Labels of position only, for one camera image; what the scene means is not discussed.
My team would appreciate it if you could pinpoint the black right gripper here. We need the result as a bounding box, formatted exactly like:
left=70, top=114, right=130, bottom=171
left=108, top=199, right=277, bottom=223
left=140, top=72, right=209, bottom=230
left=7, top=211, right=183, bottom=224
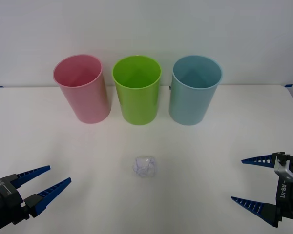
left=230, top=151, right=293, bottom=229

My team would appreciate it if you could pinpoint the paper ball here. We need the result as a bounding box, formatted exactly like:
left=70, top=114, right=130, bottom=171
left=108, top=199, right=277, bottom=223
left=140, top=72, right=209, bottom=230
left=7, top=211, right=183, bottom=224
left=132, top=154, right=157, bottom=178

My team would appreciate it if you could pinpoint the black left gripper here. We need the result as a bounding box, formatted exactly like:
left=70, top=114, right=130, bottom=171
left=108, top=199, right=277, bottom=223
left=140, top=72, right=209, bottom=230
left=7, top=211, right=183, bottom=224
left=0, top=165, right=72, bottom=226

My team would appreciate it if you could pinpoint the pink plastic bin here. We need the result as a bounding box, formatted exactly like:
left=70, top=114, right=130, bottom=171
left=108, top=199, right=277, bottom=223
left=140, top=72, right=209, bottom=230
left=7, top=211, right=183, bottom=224
left=52, top=54, right=112, bottom=124

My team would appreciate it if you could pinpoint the pale blue plastic bin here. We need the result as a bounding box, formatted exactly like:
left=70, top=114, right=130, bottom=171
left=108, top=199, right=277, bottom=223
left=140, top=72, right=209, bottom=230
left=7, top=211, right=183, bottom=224
left=168, top=55, right=223, bottom=126

